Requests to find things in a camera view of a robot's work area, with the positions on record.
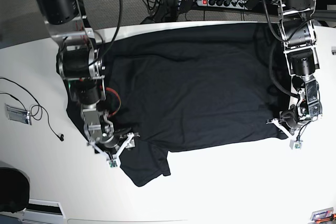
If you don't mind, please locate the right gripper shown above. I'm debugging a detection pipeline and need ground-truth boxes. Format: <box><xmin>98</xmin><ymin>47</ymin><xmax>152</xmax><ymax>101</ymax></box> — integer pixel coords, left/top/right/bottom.
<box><xmin>87</xmin><ymin>128</ymin><xmax>140</xmax><ymax>161</ymax></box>

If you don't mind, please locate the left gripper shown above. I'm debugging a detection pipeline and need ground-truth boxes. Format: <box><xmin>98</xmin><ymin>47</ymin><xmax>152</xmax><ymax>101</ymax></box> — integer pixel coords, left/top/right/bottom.
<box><xmin>266</xmin><ymin>108</ymin><xmax>311</xmax><ymax>139</ymax></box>

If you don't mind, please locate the black T-shirt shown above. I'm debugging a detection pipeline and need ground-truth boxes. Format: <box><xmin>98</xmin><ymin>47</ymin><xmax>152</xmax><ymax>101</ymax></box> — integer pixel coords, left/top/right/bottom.
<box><xmin>56</xmin><ymin>23</ymin><xmax>292</xmax><ymax>188</ymax></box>

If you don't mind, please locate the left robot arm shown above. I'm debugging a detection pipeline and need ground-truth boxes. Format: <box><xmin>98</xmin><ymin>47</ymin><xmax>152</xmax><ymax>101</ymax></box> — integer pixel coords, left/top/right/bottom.
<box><xmin>109</xmin><ymin>0</ymin><xmax>321</xmax><ymax>154</ymax></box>

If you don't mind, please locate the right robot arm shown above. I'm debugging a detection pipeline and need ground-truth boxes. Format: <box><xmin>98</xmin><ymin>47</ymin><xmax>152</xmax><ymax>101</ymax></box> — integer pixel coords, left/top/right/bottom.
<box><xmin>36</xmin><ymin>0</ymin><xmax>134</xmax><ymax>166</ymax></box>

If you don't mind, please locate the silver table socket plate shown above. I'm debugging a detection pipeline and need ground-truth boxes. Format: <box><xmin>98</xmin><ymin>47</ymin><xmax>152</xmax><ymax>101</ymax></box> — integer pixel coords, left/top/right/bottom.
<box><xmin>5</xmin><ymin>104</ymin><xmax>32</xmax><ymax>125</ymax></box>

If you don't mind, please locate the small box with tools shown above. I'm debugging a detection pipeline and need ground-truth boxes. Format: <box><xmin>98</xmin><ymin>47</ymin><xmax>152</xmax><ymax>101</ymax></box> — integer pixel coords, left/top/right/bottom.
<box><xmin>310</xmin><ymin>207</ymin><xmax>335</xmax><ymax>223</ymax></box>

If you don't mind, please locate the white power strip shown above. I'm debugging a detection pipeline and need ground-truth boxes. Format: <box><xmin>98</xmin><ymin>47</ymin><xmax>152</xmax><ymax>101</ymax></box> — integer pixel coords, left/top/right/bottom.
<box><xmin>196</xmin><ymin>0</ymin><xmax>247</xmax><ymax>10</ymax></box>

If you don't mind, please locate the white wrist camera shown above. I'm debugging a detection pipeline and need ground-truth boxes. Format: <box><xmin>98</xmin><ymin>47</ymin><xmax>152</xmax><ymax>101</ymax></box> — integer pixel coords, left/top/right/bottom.
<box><xmin>109</xmin><ymin>159</ymin><xmax>119</xmax><ymax>168</ymax></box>
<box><xmin>289</xmin><ymin>140</ymin><xmax>302</xmax><ymax>150</ymax></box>

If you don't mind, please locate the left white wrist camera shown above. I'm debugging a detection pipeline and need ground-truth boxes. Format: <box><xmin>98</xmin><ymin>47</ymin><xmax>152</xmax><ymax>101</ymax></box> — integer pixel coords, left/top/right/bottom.
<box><xmin>289</xmin><ymin>140</ymin><xmax>302</xmax><ymax>150</ymax></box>

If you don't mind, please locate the black earphone cable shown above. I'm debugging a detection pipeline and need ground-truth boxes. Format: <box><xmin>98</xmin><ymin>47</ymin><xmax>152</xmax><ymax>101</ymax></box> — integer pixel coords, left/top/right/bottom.
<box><xmin>0</xmin><ymin>77</ymin><xmax>65</xmax><ymax>143</ymax></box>

